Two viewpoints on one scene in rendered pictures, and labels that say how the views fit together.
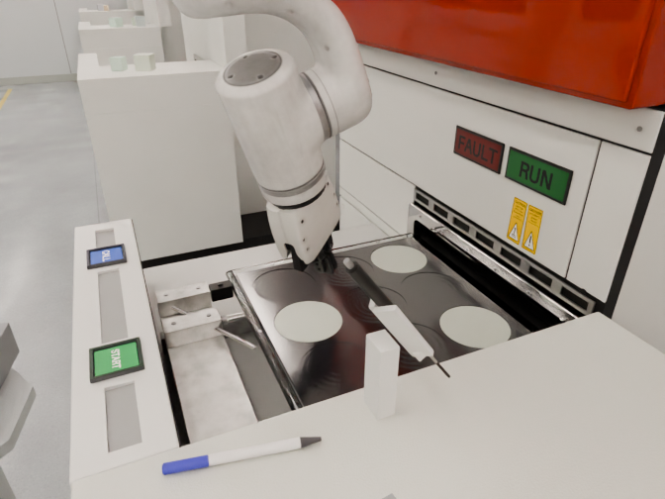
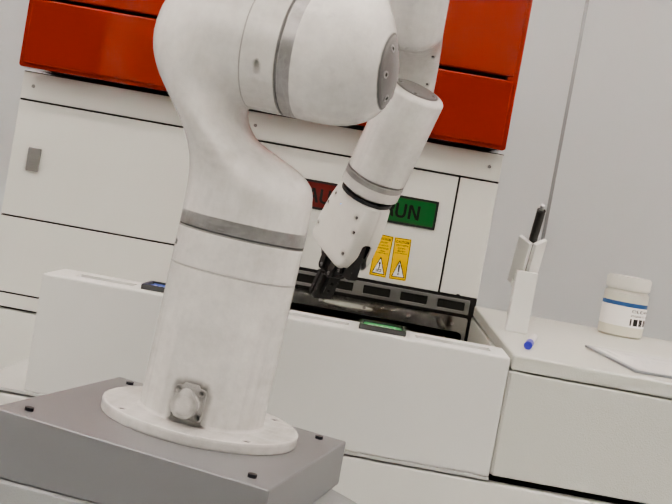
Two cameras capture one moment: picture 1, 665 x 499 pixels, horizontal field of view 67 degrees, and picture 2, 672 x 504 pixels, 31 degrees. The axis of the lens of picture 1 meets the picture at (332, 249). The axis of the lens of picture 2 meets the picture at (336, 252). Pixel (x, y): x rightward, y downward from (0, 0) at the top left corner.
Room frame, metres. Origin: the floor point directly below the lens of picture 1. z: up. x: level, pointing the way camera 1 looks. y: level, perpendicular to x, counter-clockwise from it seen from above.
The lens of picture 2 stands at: (-0.11, 1.55, 1.12)
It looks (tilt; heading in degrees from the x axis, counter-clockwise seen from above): 3 degrees down; 296
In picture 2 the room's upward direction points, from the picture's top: 10 degrees clockwise
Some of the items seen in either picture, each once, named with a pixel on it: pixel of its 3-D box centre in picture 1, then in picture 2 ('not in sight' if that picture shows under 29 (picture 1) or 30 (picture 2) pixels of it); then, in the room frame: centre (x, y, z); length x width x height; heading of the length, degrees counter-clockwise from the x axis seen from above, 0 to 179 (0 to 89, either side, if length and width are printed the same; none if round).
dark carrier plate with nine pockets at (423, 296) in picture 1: (373, 305); not in sight; (0.64, -0.06, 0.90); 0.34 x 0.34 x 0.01; 24
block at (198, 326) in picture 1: (192, 327); not in sight; (0.59, 0.20, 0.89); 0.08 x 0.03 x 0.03; 114
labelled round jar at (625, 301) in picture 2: not in sight; (624, 305); (0.30, -0.37, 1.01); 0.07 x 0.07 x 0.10
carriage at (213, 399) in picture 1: (206, 376); not in sight; (0.52, 0.17, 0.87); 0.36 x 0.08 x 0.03; 24
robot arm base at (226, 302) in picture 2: not in sight; (220, 330); (0.47, 0.57, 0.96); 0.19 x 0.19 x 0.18
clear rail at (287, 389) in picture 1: (260, 335); not in sight; (0.57, 0.10, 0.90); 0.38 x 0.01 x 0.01; 24
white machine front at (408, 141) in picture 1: (432, 170); (242, 229); (0.91, -0.19, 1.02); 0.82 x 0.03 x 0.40; 24
